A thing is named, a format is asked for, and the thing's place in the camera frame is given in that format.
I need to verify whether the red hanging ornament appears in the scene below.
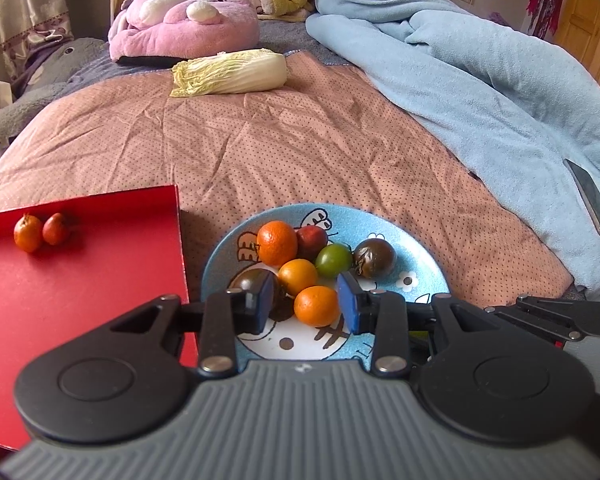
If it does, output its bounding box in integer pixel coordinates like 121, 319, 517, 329
526, 0, 563, 41

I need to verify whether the smartphone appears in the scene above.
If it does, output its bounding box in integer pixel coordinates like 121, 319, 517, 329
563, 158, 600, 246

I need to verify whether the pink dotted bedsheet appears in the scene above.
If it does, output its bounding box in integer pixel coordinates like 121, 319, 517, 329
0, 52, 576, 311

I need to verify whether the light blue blanket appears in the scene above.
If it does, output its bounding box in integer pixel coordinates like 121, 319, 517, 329
305, 0, 600, 301

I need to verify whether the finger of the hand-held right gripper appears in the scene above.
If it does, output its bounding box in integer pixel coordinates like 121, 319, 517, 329
485, 296, 600, 344

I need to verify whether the small red fruit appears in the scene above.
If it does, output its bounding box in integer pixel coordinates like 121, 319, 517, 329
42, 212, 72, 246
296, 225, 329, 262

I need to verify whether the red tray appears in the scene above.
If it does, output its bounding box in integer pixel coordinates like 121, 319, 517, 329
0, 185, 199, 451

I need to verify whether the wooden door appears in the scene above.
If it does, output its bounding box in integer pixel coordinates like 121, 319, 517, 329
552, 0, 600, 96

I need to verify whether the blue cartoon plate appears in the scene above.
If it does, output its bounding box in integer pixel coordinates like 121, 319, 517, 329
200, 203, 451, 363

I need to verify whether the floral curtain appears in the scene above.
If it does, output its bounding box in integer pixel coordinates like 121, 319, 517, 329
0, 0, 76, 86

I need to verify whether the dark grey blanket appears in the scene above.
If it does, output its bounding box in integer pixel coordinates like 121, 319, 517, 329
70, 22, 351, 86

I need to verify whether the green tomato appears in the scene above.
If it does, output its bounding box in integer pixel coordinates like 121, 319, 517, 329
315, 243, 354, 279

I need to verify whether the grey plush toy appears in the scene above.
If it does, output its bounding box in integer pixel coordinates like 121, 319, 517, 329
0, 37, 106, 146

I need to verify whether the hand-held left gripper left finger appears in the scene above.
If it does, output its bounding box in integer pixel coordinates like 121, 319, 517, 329
107, 275, 276, 380

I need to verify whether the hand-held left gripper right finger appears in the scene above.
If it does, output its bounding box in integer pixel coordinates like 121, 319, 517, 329
336, 271, 491, 379

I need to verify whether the orange mandarin with stem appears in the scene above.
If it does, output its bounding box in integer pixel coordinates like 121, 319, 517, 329
13, 214, 43, 254

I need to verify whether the napa cabbage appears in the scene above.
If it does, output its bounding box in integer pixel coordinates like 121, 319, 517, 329
170, 48, 289, 98

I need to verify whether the pink plush toy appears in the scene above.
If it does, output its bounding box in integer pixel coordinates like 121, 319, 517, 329
107, 0, 261, 63

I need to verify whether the dark passion fruit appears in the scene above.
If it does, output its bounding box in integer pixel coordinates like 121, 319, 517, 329
352, 238, 397, 279
228, 268, 283, 311

